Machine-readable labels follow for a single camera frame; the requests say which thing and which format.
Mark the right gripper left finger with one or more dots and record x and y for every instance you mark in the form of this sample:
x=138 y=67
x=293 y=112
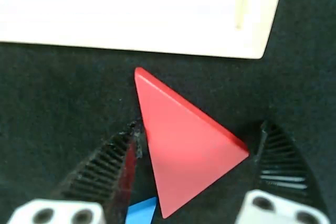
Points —
x=99 y=171

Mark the red triangle tangram piece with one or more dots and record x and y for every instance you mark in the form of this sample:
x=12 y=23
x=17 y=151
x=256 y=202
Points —
x=183 y=150

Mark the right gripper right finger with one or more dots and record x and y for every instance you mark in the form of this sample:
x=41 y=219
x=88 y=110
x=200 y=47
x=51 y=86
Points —
x=283 y=166

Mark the square wooden tray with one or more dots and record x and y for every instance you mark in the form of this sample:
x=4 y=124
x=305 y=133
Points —
x=131 y=9

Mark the blue tangram piece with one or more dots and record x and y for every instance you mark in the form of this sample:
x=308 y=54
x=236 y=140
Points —
x=140 y=212

